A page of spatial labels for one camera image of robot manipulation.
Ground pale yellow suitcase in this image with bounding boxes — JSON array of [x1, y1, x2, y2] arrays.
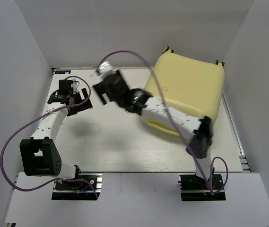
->
[[141, 46, 225, 135]]

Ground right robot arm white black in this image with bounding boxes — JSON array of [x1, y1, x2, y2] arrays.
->
[[93, 69, 214, 189]]

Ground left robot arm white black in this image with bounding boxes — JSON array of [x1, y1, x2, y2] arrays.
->
[[19, 77, 93, 189]]

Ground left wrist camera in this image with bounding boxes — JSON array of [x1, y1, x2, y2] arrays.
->
[[71, 79, 80, 94]]

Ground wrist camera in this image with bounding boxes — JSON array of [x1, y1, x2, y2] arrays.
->
[[94, 61, 114, 78], [71, 79, 80, 94]]

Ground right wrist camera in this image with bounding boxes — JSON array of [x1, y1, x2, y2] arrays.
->
[[94, 61, 114, 78]]

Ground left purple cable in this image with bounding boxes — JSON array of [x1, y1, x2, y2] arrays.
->
[[0, 76, 99, 201]]

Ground purple cable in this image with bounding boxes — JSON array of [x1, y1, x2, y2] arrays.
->
[[0, 76, 99, 201], [97, 50, 229, 196]]

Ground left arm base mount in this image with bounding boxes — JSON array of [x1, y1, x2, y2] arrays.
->
[[52, 173, 103, 201]]

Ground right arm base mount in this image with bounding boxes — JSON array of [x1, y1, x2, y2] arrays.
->
[[178, 174, 226, 201]]

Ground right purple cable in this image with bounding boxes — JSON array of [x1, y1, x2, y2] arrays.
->
[[97, 50, 229, 196]]

